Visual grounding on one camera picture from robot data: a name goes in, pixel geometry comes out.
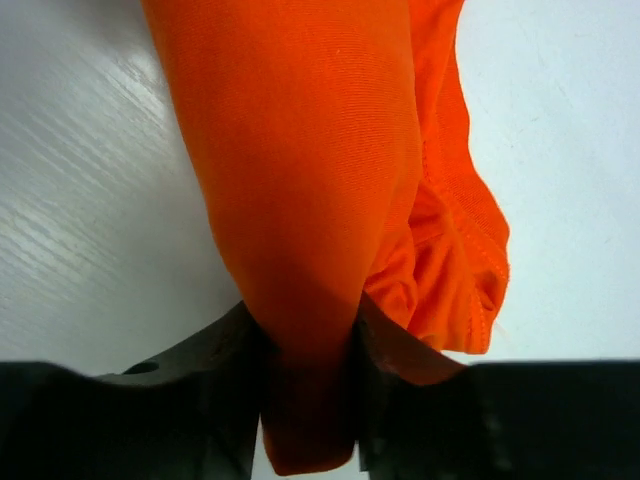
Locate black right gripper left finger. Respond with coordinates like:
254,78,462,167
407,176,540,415
1,304,264,479

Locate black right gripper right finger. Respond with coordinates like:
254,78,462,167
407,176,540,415
353,297,639,479

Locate orange t-shirt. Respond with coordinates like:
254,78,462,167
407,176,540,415
143,1,509,475

